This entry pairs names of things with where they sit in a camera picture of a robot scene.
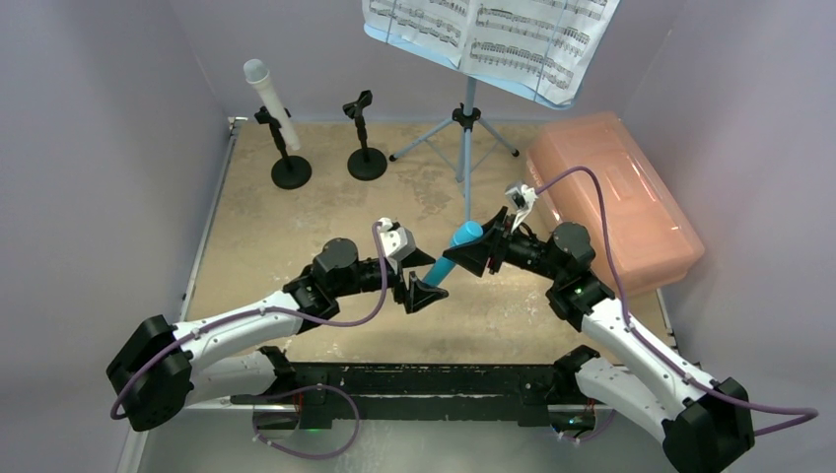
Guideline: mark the pink plastic storage box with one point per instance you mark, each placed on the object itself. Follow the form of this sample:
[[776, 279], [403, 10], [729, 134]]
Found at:
[[600, 178]]

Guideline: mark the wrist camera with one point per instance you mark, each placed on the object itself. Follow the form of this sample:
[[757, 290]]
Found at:
[[395, 238], [522, 197]]

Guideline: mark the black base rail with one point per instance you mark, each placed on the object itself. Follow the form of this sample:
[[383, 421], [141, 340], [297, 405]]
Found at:
[[528, 395]]

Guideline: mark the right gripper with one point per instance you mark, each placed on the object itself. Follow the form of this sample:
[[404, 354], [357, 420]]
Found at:
[[495, 241]]

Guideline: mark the light blue music stand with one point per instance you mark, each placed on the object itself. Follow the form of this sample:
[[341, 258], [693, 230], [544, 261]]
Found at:
[[466, 130]]

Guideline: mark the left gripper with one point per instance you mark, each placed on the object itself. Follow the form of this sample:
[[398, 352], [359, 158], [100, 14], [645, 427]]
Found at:
[[417, 293]]

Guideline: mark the aluminium frame rail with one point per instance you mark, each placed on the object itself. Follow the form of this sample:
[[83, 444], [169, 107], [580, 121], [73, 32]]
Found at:
[[133, 449]]

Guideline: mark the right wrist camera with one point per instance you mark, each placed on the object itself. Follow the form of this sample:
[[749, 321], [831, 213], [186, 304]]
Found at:
[[522, 197]]

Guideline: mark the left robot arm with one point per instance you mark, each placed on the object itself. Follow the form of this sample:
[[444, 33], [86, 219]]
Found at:
[[155, 373]]

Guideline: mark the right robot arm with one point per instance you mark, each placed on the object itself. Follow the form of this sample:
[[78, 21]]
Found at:
[[698, 420]]

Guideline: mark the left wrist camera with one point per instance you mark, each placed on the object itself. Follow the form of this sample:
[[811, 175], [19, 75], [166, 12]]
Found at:
[[395, 238]]

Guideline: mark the white toy microphone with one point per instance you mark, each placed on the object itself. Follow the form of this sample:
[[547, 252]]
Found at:
[[258, 75]]

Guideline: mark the black mic stand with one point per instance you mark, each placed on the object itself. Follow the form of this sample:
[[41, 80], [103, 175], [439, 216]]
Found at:
[[289, 172], [365, 163]]

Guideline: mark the sheet music pages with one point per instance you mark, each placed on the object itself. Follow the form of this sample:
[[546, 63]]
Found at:
[[496, 39]]

